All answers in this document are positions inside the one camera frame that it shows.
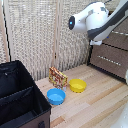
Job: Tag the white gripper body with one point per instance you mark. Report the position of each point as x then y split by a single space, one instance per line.
96 42

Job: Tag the granola snack bag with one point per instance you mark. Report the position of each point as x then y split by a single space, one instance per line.
57 77

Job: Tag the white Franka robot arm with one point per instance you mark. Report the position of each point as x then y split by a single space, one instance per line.
95 18

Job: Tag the dark wooden drawer cabinet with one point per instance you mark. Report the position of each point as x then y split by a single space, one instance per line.
90 56

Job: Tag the yellow plastic bowl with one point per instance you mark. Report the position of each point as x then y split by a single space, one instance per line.
77 85

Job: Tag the beige woven folding screen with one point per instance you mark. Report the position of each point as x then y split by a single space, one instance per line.
30 33

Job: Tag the blue plastic bowl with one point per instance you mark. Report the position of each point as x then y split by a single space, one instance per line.
56 97

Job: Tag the black fabric storage box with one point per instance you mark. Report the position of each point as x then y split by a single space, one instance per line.
20 96

